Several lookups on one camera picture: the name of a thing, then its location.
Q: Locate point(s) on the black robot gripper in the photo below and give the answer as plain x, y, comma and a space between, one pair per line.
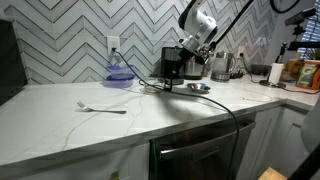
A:
193, 56

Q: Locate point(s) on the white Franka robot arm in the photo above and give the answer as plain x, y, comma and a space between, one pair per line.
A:
200, 23

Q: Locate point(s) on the black steel coffee machine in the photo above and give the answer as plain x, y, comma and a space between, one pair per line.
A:
168, 63

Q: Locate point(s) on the steel utensil holder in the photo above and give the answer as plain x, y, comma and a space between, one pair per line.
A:
195, 71

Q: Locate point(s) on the small steel bowl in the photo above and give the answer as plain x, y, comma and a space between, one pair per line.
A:
198, 87

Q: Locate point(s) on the silver metal fork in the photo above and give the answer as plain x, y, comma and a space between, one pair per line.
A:
100, 110

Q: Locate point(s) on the black paper towel holder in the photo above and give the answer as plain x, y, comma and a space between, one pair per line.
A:
271, 84

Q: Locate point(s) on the white paper towel roll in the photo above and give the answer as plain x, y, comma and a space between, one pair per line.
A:
276, 72

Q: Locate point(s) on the grey cabinet door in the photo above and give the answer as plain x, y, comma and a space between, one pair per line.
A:
290, 140
263, 140

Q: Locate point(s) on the orange bottle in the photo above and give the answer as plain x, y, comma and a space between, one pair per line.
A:
292, 68

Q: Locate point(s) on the green drink mix canister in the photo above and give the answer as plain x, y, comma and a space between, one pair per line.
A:
307, 75

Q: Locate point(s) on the wooden block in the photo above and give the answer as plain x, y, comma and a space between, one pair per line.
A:
271, 175

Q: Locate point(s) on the black countertop appliance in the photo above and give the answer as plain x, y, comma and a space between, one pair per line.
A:
10, 63

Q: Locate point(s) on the white wall outlet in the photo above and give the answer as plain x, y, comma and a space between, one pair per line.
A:
113, 43

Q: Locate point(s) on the black camera on stand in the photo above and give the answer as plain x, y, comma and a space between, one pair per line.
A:
300, 16

